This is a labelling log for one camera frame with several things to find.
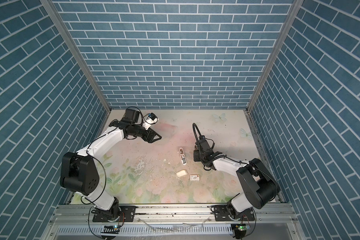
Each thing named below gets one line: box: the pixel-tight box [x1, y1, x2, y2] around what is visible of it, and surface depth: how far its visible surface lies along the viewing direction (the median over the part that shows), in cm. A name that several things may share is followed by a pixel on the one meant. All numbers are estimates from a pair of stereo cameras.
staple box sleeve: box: [189, 174, 200, 181], surface depth 86 cm
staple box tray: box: [175, 169, 188, 177], surface depth 89 cm
